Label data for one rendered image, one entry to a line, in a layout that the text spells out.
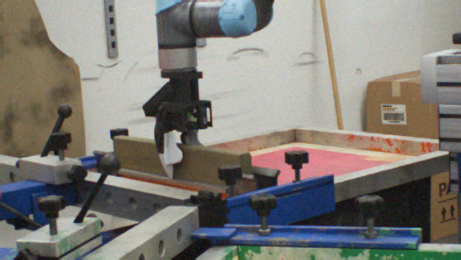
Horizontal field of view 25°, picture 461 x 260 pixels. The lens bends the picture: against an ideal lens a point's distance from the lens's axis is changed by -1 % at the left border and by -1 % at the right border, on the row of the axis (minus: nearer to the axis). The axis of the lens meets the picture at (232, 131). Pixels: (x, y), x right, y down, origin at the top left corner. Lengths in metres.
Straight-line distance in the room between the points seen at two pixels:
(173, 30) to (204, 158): 0.25
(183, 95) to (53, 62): 2.22
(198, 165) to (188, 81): 0.16
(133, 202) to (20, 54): 2.38
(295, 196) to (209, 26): 0.36
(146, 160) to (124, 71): 2.31
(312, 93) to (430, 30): 0.98
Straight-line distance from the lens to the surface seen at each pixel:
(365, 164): 2.31
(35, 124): 4.13
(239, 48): 4.83
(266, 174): 1.91
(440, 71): 1.97
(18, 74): 4.11
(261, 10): 2.06
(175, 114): 2.01
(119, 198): 1.79
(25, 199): 1.85
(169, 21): 1.99
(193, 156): 2.01
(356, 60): 5.39
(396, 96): 5.27
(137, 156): 2.16
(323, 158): 2.40
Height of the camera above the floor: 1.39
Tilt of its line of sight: 9 degrees down
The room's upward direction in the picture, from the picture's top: 3 degrees counter-clockwise
